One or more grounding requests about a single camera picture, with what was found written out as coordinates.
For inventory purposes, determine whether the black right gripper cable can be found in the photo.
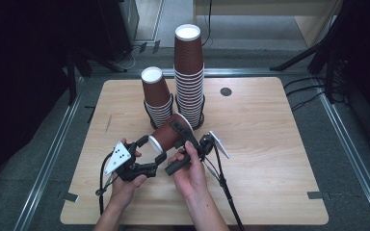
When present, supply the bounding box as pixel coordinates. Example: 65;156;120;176
201;141;246;231

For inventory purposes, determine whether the white floor cable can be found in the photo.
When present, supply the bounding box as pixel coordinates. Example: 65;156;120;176
116;44;143;71

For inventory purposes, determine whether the black wire cup holder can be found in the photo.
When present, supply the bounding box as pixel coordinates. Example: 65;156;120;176
174;94;206;131
143;94;176;131

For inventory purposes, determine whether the black floor tape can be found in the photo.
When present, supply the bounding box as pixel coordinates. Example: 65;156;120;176
83;104;97;124

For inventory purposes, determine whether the brown paper cup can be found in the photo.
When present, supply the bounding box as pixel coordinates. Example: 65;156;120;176
147;112;195;154

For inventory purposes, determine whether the black tripod stand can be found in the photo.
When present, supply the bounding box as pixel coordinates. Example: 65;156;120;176
269;0;355;104

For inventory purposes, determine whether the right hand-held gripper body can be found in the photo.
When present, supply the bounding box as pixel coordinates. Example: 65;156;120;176
164;130;231;177

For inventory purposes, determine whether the hanging black cable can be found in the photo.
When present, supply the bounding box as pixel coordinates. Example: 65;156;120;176
201;0;214;47

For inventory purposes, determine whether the person's right hand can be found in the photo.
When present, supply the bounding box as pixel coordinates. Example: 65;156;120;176
168;140;208;200

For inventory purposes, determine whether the light wooden cabinet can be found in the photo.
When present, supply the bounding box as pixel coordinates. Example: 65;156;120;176
192;0;345;49

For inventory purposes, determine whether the short stack of brown cups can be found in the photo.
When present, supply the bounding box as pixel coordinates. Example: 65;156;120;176
140;65;175;129

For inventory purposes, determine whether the black floor cable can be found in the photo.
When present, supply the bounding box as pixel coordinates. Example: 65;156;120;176
290;90;326;112
285;84;326;97
282;75;328;91

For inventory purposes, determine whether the person's left hand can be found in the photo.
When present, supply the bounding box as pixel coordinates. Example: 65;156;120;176
110;138;148;210

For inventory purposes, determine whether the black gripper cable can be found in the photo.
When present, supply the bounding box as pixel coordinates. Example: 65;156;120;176
94;152;120;216
201;141;246;231

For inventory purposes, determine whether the tall stack of brown cups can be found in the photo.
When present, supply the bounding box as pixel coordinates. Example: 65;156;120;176
172;23;206;129

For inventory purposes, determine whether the grey tape strip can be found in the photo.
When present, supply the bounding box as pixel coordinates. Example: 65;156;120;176
61;191;80;203
306;191;330;201

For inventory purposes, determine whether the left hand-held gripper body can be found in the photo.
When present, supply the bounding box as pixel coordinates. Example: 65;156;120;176
104;141;158;183

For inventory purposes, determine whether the aluminium frame rail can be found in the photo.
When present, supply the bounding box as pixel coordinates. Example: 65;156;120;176
13;76;85;231
317;92;370;231

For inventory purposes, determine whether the dark cabinet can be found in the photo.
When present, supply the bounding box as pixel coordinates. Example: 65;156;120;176
97;0;141;63

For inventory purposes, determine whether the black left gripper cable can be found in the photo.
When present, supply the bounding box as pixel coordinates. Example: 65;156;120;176
94;152;120;216

